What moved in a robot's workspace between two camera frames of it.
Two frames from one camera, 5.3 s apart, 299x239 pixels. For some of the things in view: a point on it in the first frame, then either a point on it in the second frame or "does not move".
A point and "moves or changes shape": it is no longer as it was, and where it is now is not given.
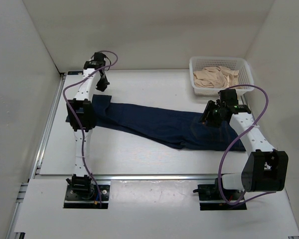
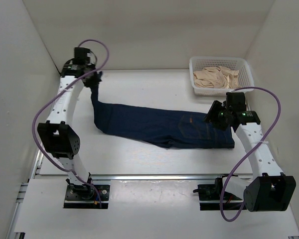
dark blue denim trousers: x=185 y=129 moves or changes shape
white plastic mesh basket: x=210 y=75 does not move
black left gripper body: x=102 y=83 → x=94 y=80
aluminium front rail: x=128 y=178 does not move
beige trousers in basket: x=221 y=77 does not move
